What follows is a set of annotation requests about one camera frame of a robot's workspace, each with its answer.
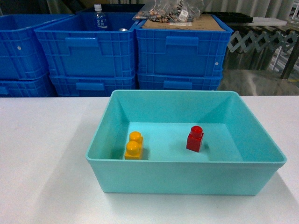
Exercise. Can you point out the red toy block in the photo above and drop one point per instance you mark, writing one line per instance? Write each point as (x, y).
(194, 139)

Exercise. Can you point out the teal plastic box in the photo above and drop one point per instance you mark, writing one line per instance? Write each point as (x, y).
(237, 156)

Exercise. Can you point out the yellow toy block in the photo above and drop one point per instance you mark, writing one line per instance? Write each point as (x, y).
(134, 147)

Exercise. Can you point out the blue crate lower right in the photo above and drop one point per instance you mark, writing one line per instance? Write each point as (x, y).
(151, 81)

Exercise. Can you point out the blue crate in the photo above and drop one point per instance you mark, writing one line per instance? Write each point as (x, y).
(151, 81)
(182, 52)
(74, 48)
(41, 87)
(91, 86)
(21, 54)

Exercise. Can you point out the blue crate upper right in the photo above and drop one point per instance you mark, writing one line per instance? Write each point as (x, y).
(182, 52)

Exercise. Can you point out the blue crate lower middle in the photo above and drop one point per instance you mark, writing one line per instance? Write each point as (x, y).
(91, 86)

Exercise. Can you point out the blue crate upper middle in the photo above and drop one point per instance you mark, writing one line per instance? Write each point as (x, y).
(74, 48)

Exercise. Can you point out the plastic bag of parts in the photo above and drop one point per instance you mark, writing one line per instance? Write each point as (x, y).
(171, 11)

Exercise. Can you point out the clear water bottle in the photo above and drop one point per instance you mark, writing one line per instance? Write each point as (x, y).
(100, 19)

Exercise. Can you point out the brown cardboard sheet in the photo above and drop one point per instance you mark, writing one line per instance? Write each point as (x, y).
(203, 23)

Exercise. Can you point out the blue crate lower left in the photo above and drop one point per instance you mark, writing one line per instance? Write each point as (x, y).
(41, 87)

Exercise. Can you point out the black foam pad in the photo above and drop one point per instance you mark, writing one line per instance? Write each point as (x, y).
(231, 17)

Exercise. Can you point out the expandable roller conveyor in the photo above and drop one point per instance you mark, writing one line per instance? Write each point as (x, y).
(244, 42)

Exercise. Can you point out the blue crate upper left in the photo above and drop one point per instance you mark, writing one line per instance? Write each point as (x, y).
(21, 54)

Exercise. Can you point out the white foam sheet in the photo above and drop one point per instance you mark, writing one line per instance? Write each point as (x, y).
(265, 21)

